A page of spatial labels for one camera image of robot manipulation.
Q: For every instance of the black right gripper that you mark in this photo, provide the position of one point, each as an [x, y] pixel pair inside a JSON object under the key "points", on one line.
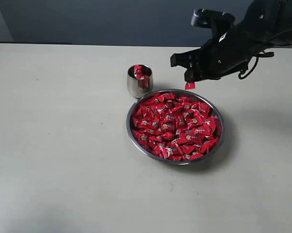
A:
{"points": [[225, 54]]}

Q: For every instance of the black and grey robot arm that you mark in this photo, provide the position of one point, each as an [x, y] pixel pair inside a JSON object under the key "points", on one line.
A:
{"points": [[267, 24]]}

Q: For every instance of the stainless steel cup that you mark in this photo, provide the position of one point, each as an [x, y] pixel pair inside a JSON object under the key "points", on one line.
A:
{"points": [[139, 88]]}

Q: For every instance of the round stainless steel plate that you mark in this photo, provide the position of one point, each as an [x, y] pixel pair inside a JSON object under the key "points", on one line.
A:
{"points": [[221, 126]]}

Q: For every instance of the red wrapped candy pile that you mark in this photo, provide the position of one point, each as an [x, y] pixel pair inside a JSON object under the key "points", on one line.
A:
{"points": [[176, 128]]}

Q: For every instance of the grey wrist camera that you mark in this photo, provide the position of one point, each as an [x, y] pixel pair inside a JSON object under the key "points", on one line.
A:
{"points": [[218, 22]]}

